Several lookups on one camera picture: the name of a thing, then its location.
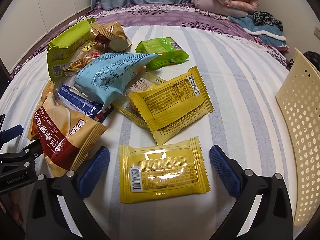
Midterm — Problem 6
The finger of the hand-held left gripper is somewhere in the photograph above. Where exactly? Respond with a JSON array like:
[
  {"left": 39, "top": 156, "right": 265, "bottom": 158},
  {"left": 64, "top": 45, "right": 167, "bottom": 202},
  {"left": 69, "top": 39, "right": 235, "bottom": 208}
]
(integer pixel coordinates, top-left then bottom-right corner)
[
  {"left": 0, "top": 140, "right": 44, "bottom": 171},
  {"left": 0, "top": 115, "right": 24, "bottom": 144}
]

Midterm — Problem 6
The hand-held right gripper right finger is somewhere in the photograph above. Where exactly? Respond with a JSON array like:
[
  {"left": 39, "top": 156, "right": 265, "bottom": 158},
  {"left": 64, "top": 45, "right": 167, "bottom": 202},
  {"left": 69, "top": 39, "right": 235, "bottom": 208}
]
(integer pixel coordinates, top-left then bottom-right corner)
[{"left": 209, "top": 145, "right": 293, "bottom": 240}]

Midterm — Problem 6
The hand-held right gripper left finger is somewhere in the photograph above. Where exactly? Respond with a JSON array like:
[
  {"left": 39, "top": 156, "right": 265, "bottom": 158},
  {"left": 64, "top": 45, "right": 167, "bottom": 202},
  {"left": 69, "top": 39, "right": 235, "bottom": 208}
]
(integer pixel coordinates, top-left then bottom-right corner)
[{"left": 26, "top": 146, "right": 112, "bottom": 240}]

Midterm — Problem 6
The large brown red snack bag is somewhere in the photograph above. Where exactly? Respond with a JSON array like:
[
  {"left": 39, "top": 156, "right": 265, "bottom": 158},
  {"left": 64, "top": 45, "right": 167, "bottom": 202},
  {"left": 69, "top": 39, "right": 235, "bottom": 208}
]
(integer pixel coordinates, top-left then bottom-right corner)
[{"left": 27, "top": 80, "right": 108, "bottom": 178}]

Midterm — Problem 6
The yellow snack packet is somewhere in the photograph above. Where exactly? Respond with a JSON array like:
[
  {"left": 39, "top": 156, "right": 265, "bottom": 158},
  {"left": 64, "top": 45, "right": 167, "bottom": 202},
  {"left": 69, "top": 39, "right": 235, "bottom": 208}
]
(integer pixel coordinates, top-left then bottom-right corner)
[
  {"left": 131, "top": 66, "right": 215, "bottom": 146},
  {"left": 119, "top": 137, "right": 210, "bottom": 203}
]

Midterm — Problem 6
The dark blue snack packet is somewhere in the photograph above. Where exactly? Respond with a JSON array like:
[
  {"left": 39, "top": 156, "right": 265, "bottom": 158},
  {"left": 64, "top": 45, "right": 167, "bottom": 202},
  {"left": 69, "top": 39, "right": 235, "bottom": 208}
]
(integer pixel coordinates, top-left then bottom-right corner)
[{"left": 57, "top": 84, "right": 114, "bottom": 123}]

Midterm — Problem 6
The cream perforated plastic basket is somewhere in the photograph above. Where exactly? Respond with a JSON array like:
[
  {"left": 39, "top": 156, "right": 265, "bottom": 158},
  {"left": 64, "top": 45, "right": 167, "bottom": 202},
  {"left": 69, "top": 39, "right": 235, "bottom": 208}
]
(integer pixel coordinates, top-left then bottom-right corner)
[{"left": 275, "top": 47, "right": 320, "bottom": 230}]

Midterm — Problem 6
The clear pastry snack packet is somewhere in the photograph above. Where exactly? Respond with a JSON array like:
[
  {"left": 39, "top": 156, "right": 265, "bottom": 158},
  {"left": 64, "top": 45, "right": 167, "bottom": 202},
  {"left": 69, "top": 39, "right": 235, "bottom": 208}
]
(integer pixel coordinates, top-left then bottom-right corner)
[{"left": 112, "top": 71, "right": 167, "bottom": 128}]

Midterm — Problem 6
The light blue snack packet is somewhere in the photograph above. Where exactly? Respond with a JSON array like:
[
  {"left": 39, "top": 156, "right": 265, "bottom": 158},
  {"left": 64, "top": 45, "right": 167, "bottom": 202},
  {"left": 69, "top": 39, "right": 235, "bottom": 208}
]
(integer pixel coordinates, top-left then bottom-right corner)
[{"left": 74, "top": 52, "right": 158, "bottom": 105}]

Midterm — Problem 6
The long green snack packet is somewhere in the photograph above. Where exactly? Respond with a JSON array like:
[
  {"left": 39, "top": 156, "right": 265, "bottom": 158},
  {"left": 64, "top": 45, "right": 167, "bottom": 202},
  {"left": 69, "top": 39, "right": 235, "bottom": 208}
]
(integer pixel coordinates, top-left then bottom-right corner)
[{"left": 47, "top": 18, "right": 97, "bottom": 82}]

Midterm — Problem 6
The clear cracker packet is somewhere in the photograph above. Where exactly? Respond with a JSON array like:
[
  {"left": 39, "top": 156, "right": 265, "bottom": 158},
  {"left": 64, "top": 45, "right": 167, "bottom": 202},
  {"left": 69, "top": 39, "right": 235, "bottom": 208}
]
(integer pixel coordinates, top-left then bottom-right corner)
[{"left": 64, "top": 42, "right": 109, "bottom": 77}]

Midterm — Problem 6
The small brown snack packet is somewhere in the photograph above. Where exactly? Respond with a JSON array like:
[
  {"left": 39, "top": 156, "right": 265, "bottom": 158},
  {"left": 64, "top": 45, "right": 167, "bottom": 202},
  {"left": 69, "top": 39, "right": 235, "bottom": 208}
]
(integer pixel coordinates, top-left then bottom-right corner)
[{"left": 90, "top": 22, "right": 132, "bottom": 53}]

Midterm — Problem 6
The small green snack packet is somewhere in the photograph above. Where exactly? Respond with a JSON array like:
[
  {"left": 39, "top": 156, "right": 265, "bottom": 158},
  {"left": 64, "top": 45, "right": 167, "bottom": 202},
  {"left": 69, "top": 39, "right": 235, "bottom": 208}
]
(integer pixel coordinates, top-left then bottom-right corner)
[{"left": 135, "top": 37, "right": 190, "bottom": 70}]

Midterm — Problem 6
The striped blanket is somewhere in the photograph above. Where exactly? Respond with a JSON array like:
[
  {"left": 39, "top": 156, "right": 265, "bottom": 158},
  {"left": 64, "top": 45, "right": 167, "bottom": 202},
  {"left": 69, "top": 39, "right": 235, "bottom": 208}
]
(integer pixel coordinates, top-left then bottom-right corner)
[{"left": 0, "top": 24, "right": 303, "bottom": 240}]

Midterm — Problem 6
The white wardrobe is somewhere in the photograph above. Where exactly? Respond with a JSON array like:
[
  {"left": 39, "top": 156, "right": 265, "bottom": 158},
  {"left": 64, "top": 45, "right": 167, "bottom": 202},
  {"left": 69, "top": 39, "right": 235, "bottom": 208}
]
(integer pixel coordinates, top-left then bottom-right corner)
[{"left": 0, "top": 0, "right": 92, "bottom": 73}]

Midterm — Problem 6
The blue fleece blanket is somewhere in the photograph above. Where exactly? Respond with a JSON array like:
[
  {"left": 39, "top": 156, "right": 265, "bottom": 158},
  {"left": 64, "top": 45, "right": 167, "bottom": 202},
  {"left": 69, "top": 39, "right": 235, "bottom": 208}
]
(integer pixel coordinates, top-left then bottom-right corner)
[{"left": 229, "top": 15, "right": 288, "bottom": 53}]

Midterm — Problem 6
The black handbag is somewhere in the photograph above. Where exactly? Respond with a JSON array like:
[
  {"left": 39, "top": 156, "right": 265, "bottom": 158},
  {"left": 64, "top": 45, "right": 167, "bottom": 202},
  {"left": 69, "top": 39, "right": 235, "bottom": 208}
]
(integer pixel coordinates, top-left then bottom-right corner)
[{"left": 304, "top": 51, "right": 320, "bottom": 70}]

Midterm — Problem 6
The leopard print cloth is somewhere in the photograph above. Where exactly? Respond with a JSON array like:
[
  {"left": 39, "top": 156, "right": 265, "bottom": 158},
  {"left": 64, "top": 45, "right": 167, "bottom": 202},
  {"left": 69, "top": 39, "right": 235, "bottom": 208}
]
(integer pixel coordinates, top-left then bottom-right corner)
[{"left": 250, "top": 10, "right": 284, "bottom": 33}]

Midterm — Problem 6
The purple floral bedsheet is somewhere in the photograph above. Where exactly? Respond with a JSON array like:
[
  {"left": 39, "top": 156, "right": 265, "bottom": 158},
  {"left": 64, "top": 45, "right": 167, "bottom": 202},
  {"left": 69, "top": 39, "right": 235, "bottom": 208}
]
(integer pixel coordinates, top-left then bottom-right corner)
[{"left": 7, "top": 2, "right": 292, "bottom": 80}]

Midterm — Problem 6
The mauve folded quilt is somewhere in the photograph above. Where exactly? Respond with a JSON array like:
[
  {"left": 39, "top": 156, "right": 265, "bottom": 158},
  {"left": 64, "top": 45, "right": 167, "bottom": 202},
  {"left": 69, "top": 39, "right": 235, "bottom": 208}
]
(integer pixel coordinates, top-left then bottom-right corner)
[{"left": 192, "top": 0, "right": 250, "bottom": 18}]

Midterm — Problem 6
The pink floral quilt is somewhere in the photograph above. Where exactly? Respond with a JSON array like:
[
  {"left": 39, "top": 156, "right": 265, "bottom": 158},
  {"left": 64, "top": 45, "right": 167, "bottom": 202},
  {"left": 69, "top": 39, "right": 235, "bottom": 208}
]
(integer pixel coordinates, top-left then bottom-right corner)
[{"left": 212, "top": 0, "right": 259, "bottom": 12}]

